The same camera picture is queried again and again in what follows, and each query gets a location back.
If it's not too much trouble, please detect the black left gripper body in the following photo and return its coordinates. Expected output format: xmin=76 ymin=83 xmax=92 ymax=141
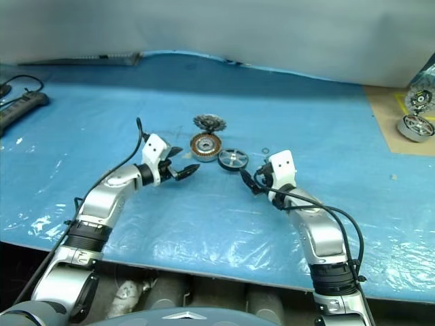
xmin=158 ymin=154 xmax=179 ymax=183

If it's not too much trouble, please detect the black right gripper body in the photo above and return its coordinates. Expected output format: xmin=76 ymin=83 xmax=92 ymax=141
xmin=255 ymin=162 xmax=277 ymax=198

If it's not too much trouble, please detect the silver spoked rotor cap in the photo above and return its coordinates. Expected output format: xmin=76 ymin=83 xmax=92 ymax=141
xmin=217 ymin=147 xmax=249 ymax=173

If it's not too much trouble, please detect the motor stator with copper windings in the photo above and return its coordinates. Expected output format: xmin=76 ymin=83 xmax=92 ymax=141
xmin=189 ymin=132 xmax=224 ymax=163

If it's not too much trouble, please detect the assembled silver motor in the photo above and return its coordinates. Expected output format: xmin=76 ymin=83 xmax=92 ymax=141
xmin=396 ymin=114 xmax=435 ymax=142

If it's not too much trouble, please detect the blue plastic table sheet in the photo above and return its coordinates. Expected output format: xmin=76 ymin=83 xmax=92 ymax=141
xmin=0 ymin=50 xmax=435 ymax=303

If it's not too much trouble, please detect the grey rounded cylinder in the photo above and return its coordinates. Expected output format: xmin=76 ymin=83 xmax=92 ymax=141
xmin=246 ymin=288 xmax=285 ymax=317
xmin=145 ymin=274 xmax=188 ymax=310

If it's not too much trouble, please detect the long grey metal bar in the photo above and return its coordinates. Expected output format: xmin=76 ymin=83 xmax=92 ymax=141
xmin=18 ymin=52 xmax=142 ymax=67

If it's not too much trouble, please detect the white crumpled rag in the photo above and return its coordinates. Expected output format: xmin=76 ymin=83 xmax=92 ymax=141
xmin=114 ymin=280 xmax=154 ymax=310

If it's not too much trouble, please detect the brown cardboard sheet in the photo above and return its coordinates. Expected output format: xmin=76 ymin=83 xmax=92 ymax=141
xmin=362 ymin=84 xmax=435 ymax=156

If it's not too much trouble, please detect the grey robot torso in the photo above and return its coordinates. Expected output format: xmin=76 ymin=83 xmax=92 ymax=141
xmin=94 ymin=307 xmax=262 ymax=326

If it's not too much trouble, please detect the dark grey power strip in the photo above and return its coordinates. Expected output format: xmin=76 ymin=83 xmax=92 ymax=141
xmin=0 ymin=91 xmax=50 ymax=137

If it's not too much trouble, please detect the clear plastic bag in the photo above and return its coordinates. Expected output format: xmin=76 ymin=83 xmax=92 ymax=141
xmin=409 ymin=54 xmax=435 ymax=89

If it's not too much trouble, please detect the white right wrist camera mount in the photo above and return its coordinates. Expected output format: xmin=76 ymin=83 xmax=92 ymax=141
xmin=264 ymin=149 xmax=297 ymax=191

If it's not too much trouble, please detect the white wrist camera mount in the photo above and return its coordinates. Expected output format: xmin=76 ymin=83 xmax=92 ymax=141
xmin=141 ymin=134 xmax=171 ymax=186
xmin=264 ymin=149 xmax=297 ymax=191

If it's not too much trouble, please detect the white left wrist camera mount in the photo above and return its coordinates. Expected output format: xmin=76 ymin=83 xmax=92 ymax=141
xmin=141 ymin=134 xmax=171 ymax=186

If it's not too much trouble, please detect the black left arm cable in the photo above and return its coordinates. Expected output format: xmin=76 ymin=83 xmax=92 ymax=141
xmin=13 ymin=117 xmax=150 ymax=306

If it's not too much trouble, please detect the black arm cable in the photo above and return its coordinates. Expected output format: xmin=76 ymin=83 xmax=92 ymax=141
xmin=13 ymin=117 xmax=150 ymax=306
xmin=253 ymin=169 xmax=366 ymax=283

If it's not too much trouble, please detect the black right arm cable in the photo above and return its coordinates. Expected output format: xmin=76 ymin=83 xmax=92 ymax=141
xmin=253 ymin=169 xmax=366 ymax=283

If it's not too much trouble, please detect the black power cord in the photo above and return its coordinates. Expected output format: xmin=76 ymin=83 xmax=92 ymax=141
xmin=0 ymin=74 xmax=45 ymax=94

